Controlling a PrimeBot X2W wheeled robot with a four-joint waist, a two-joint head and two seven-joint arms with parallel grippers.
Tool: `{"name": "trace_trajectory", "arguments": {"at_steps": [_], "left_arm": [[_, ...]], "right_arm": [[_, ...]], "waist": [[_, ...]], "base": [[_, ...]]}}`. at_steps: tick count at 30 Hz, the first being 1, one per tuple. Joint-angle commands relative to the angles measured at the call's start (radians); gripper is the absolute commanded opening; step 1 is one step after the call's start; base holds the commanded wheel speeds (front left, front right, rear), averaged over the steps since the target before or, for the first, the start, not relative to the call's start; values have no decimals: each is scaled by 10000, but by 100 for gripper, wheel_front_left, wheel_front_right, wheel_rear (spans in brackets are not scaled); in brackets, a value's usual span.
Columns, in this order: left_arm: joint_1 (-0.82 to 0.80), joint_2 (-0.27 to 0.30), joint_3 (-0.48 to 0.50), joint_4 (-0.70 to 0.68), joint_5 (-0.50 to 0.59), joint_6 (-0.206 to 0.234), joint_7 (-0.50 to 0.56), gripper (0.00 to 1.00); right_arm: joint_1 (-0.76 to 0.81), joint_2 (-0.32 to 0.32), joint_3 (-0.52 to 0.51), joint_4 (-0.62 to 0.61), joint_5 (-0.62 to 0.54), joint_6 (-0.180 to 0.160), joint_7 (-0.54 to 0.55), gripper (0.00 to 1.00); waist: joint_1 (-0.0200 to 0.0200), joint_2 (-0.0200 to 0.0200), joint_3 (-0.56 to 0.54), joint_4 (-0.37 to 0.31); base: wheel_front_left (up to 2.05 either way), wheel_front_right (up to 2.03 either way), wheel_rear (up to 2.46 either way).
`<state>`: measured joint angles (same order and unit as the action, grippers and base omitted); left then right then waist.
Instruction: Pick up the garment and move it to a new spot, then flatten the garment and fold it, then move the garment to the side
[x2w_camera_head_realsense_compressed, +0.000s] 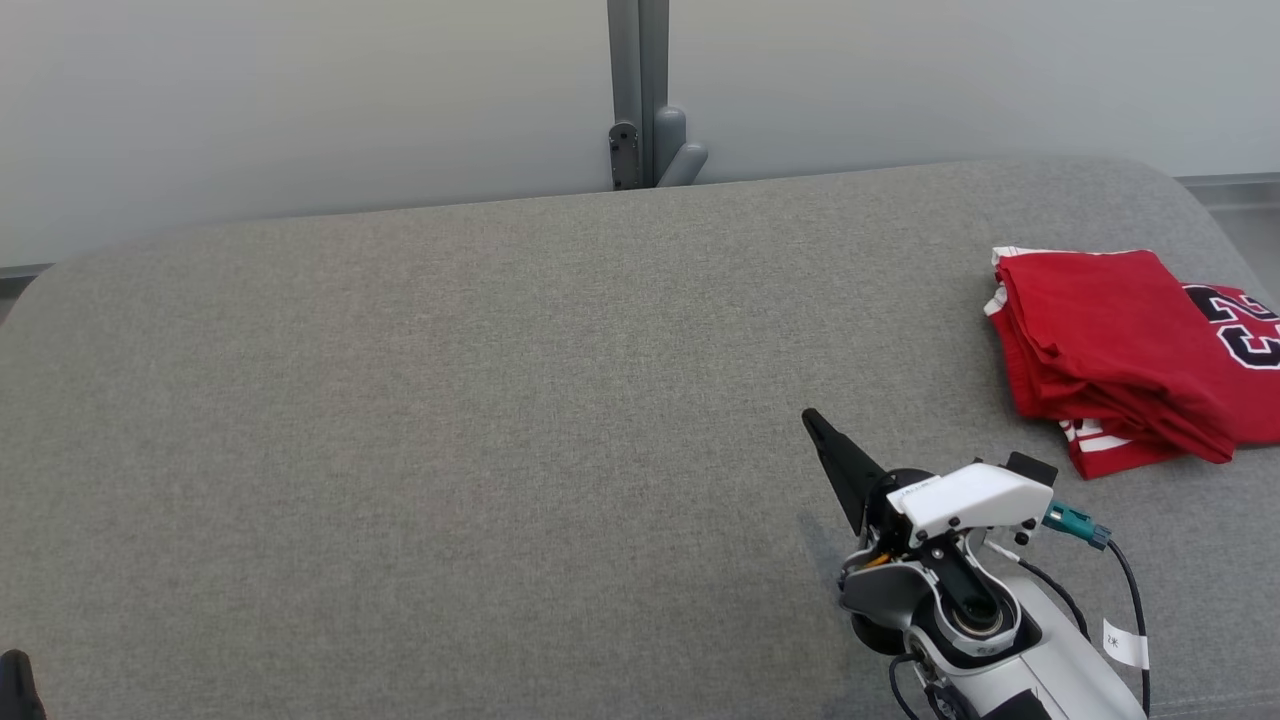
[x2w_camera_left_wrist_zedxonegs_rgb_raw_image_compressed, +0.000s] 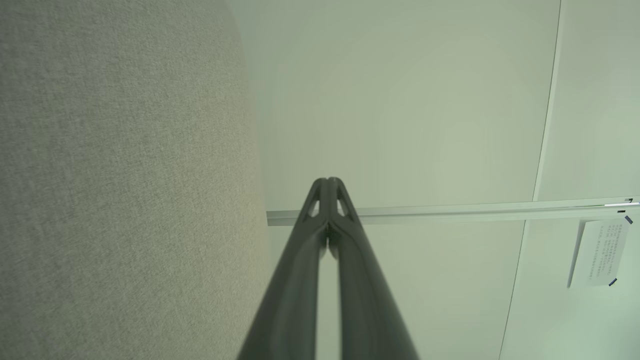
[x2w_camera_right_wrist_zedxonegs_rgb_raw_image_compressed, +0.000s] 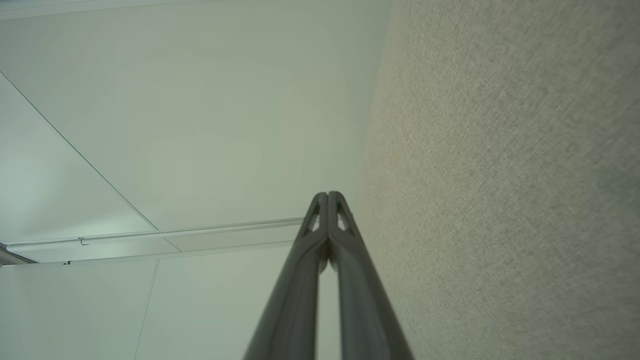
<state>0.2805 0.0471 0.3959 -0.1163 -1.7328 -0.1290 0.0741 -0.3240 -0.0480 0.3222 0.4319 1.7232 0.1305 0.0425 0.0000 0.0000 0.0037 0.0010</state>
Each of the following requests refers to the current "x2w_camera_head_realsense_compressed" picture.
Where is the plain red garment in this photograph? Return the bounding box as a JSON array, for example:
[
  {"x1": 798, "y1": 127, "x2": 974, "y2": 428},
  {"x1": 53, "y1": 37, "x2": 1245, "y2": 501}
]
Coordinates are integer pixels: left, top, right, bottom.
[{"x1": 1000, "y1": 250, "x2": 1241, "y2": 466}]

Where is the dark hinge plate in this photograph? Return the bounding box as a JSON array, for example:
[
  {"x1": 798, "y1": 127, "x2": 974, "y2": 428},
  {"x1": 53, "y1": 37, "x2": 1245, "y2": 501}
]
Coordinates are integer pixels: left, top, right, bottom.
[{"x1": 609, "y1": 121, "x2": 641, "y2": 191}]

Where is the grey fabric sofa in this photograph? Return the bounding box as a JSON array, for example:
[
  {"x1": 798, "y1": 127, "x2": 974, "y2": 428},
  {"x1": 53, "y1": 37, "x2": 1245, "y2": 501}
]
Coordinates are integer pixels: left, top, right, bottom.
[{"x1": 0, "y1": 155, "x2": 1280, "y2": 720}]

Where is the red jersey with black number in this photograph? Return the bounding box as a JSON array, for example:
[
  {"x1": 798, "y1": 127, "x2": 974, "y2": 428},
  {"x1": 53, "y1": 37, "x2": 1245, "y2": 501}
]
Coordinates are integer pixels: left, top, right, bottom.
[{"x1": 1180, "y1": 283, "x2": 1280, "y2": 448}]

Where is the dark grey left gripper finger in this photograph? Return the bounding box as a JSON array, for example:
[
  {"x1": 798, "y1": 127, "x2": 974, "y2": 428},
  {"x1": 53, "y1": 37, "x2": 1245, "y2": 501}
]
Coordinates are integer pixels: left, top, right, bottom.
[{"x1": 0, "y1": 649, "x2": 48, "y2": 720}]

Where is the teal right cable connector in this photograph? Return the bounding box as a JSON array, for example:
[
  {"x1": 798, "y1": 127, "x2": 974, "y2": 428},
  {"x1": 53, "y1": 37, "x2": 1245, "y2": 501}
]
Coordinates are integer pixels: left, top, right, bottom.
[{"x1": 1042, "y1": 500, "x2": 1113, "y2": 551}]

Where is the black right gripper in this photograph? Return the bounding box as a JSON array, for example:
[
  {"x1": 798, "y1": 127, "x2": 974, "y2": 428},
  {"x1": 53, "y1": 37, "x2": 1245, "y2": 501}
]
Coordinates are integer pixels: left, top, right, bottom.
[{"x1": 800, "y1": 407, "x2": 937, "y2": 558}]

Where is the white cable label tag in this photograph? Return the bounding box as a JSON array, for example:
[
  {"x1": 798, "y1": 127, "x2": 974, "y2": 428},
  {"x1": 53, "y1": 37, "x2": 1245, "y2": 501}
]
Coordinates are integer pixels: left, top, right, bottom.
[{"x1": 1102, "y1": 617, "x2": 1151, "y2": 670}]

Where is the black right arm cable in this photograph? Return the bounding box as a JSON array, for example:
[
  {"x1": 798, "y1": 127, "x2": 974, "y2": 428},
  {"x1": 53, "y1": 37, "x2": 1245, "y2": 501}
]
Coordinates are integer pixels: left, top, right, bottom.
[{"x1": 985, "y1": 535, "x2": 1153, "y2": 716}]

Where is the grey aluminium wall post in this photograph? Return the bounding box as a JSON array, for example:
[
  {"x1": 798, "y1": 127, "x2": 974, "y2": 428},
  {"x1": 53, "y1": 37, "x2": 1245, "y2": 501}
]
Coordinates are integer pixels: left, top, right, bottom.
[{"x1": 606, "y1": 0, "x2": 671, "y2": 191}]

